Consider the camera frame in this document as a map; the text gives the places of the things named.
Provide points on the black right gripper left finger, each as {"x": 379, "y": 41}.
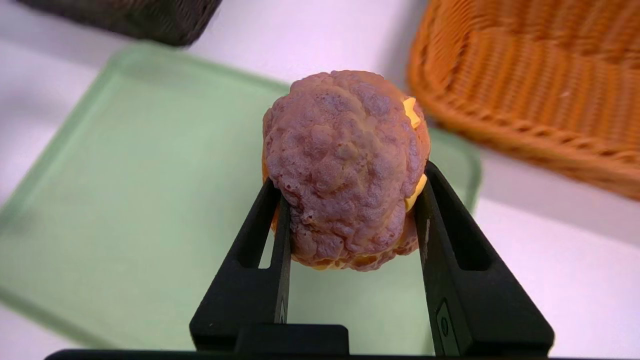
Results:
{"x": 245, "y": 295}

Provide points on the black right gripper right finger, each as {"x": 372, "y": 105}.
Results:
{"x": 470, "y": 290}

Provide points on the brown cream puff bun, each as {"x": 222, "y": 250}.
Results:
{"x": 345, "y": 170}

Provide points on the orange wicker basket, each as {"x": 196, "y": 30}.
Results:
{"x": 540, "y": 80}

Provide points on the dark brown wicker basket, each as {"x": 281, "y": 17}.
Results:
{"x": 135, "y": 20}

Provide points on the light green plastic tray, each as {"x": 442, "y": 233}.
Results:
{"x": 140, "y": 200}

